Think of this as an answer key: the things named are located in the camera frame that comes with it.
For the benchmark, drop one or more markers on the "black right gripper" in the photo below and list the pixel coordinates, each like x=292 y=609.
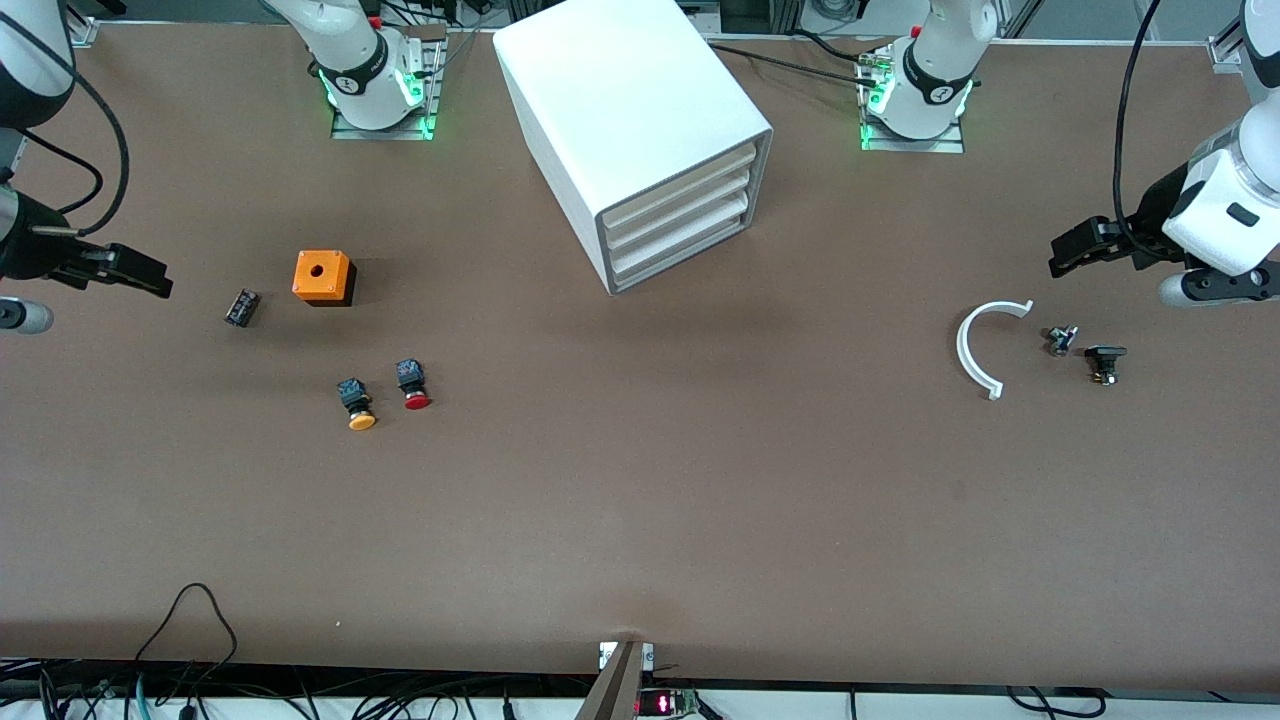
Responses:
x=22 y=245

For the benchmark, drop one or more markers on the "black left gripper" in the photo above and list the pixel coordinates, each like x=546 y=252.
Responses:
x=1152 y=217

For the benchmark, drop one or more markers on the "red push button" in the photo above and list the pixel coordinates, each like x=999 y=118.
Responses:
x=417 y=401

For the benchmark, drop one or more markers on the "white plastic drawer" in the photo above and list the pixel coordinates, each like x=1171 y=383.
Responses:
x=680 y=248
x=680 y=191
x=680 y=210
x=680 y=229

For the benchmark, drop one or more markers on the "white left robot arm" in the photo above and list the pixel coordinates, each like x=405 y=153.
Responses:
x=940 y=60

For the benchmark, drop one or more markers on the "orange push button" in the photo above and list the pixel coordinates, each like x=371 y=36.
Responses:
x=361 y=420

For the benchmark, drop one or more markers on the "white drawer cabinet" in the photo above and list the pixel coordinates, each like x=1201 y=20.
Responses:
x=620 y=90

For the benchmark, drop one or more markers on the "small grey metal part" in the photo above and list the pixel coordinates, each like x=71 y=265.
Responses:
x=1060 y=342

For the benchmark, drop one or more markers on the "small black electrical component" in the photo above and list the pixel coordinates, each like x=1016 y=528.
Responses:
x=241 y=308

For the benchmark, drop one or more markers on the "white curved plastic piece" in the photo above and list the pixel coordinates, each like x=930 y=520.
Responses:
x=963 y=348

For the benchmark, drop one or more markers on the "orange box with hole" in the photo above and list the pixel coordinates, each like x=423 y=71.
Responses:
x=335 y=280

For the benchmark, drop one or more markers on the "device with red light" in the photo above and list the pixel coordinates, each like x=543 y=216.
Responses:
x=665 y=703

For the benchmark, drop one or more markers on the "black switch component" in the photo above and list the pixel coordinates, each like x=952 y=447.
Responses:
x=1105 y=353

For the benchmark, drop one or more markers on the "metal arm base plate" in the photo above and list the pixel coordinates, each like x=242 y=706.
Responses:
x=940 y=146
x=400 y=133

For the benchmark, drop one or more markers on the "aluminium corner bracket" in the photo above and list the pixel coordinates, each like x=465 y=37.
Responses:
x=1220 y=52
x=85 y=30

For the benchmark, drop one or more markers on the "grey aluminium mount bar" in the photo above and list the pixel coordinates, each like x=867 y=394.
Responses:
x=610 y=690

